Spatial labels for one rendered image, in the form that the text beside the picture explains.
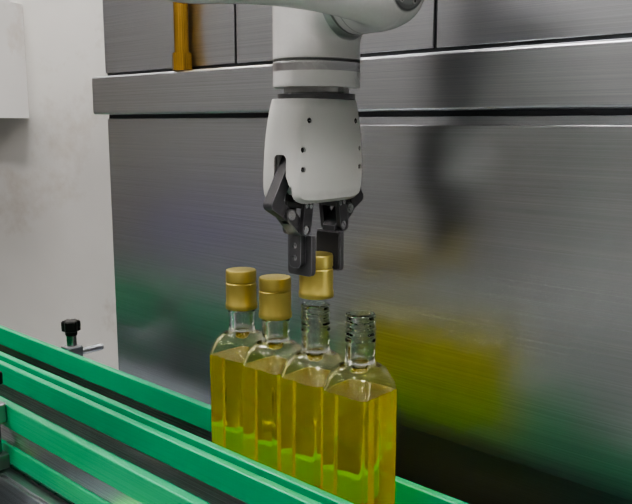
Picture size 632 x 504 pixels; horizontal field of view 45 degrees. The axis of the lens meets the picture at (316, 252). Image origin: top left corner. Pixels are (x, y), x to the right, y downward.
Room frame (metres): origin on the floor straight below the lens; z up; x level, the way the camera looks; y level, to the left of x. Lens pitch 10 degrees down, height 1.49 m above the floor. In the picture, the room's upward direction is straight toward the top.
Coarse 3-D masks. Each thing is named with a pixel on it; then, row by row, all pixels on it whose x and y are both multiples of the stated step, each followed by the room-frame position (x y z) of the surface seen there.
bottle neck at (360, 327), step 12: (348, 312) 0.72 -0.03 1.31; (360, 312) 0.73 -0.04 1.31; (372, 312) 0.72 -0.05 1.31; (348, 324) 0.71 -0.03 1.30; (360, 324) 0.71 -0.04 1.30; (372, 324) 0.71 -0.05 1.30; (348, 336) 0.71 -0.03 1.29; (360, 336) 0.71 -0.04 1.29; (372, 336) 0.71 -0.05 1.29; (348, 348) 0.71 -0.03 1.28; (360, 348) 0.71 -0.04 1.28; (372, 348) 0.71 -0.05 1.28; (348, 360) 0.71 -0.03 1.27; (360, 360) 0.71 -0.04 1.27; (372, 360) 0.71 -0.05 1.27
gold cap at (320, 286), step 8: (320, 256) 0.74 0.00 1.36; (328, 256) 0.75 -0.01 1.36; (320, 264) 0.74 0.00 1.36; (328, 264) 0.75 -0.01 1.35; (320, 272) 0.74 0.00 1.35; (328, 272) 0.75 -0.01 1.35; (304, 280) 0.75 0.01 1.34; (312, 280) 0.74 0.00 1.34; (320, 280) 0.74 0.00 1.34; (328, 280) 0.75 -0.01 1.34; (304, 288) 0.75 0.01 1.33; (312, 288) 0.74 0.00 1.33; (320, 288) 0.74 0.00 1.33; (328, 288) 0.75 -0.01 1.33; (304, 296) 0.75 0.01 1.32; (312, 296) 0.74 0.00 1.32; (320, 296) 0.74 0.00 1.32; (328, 296) 0.75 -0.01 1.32
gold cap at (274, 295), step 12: (264, 276) 0.80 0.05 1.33; (276, 276) 0.80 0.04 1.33; (288, 276) 0.80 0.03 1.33; (264, 288) 0.79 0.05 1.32; (276, 288) 0.78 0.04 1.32; (288, 288) 0.79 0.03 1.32; (264, 300) 0.79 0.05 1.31; (276, 300) 0.78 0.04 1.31; (288, 300) 0.79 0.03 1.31; (264, 312) 0.79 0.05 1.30; (276, 312) 0.78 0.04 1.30; (288, 312) 0.79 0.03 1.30
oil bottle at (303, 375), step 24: (288, 360) 0.75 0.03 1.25; (312, 360) 0.74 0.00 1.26; (336, 360) 0.75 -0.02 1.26; (288, 384) 0.75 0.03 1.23; (312, 384) 0.73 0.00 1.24; (288, 408) 0.75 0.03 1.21; (312, 408) 0.73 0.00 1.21; (288, 432) 0.75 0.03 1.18; (312, 432) 0.73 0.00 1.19; (288, 456) 0.75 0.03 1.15; (312, 456) 0.73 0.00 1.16; (312, 480) 0.73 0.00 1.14
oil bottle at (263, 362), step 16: (256, 352) 0.78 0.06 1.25; (272, 352) 0.77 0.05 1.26; (288, 352) 0.78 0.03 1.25; (256, 368) 0.78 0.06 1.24; (272, 368) 0.76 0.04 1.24; (256, 384) 0.78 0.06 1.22; (272, 384) 0.76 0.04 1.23; (256, 400) 0.78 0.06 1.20; (272, 400) 0.76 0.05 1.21; (256, 416) 0.78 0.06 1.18; (272, 416) 0.76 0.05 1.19; (256, 432) 0.78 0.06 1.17; (272, 432) 0.76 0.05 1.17; (256, 448) 0.78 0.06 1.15; (272, 448) 0.76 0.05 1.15; (272, 464) 0.76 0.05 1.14
